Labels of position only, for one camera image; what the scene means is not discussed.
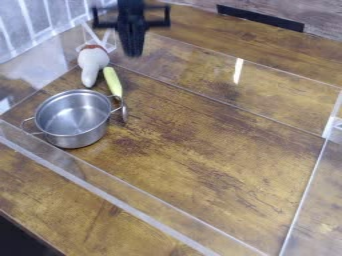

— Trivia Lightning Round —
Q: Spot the black strip on table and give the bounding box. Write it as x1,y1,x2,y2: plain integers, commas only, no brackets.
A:
216,4,304,32

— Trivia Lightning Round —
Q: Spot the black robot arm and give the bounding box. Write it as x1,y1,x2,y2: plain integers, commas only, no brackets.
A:
90,0,171,58

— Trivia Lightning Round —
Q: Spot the clear acrylic stand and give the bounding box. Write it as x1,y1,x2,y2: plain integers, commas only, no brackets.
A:
74,22,117,53

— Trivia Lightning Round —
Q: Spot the small steel pot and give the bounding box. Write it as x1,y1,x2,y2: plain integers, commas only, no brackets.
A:
20,89,122,149

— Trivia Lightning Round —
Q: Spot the white plush toy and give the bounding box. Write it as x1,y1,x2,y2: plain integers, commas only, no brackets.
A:
77,45,109,88

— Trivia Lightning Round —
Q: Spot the green handled metal spoon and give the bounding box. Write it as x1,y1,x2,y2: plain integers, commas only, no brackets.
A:
102,67,128,122

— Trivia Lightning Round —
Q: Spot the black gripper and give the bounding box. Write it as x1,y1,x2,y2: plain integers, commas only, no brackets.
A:
90,4,171,57

